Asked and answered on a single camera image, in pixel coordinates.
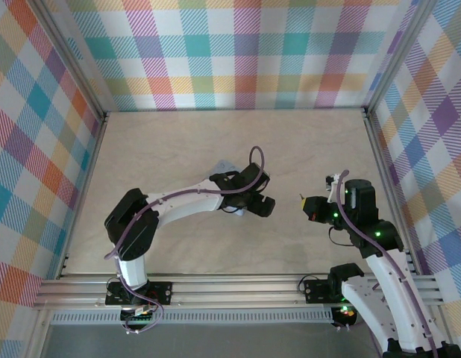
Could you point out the key with yellow head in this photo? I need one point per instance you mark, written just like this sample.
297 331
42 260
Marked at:
302 203

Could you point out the pastel blue cartoon box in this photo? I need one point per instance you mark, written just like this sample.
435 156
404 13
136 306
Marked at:
224 165

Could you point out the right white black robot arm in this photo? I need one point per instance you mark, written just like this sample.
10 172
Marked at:
391 298

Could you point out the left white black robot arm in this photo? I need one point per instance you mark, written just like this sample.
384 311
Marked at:
185 203

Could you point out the black base plate left arm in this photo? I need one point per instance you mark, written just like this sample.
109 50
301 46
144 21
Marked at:
161 292

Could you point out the black base plate right arm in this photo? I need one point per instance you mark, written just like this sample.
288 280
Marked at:
314 291

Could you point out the controller board with lit LEDs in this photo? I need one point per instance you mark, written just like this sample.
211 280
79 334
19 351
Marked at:
345 313

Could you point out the grey metal shelf plate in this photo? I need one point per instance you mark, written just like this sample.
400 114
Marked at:
215 341

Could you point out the green terminal controller board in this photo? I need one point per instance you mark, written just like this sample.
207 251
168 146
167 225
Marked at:
138 317

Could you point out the aluminium side rail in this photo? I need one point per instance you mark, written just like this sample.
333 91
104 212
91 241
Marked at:
388 186
85 190

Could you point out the aluminium profile rail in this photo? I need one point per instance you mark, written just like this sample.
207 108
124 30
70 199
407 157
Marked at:
234 292

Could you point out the aluminium corner post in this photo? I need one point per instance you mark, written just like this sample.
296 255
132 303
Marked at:
72 61
400 56

